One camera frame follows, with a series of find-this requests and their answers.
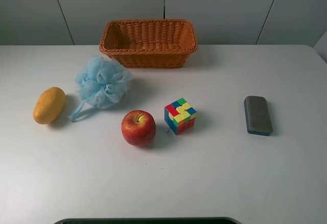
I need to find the colourful puzzle cube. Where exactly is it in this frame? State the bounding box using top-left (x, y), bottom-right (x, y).
top-left (164, 98), bottom-right (197, 135)

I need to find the red apple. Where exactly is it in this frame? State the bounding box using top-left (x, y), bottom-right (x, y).
top-left (121, 110), bottom-right (156, 147)

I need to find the orange wicker basket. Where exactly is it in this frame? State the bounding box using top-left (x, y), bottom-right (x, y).
top-left (99, 19), bottom-right (198, 69)

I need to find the light blue bath loofah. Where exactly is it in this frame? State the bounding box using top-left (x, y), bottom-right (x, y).
top-left (68, 56), bottom-right (132, 122)

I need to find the grey blue board eraser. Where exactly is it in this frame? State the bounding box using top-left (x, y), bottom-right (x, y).
top-left (244, 96), bottom-right (273, 136)

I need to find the yellow mango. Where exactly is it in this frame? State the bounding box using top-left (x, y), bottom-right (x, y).
top-left (33, 87), bottom-right (66, 125)

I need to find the black device edge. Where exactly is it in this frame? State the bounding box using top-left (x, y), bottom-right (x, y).
top-left (56, 217), bottom-right (240, 224)

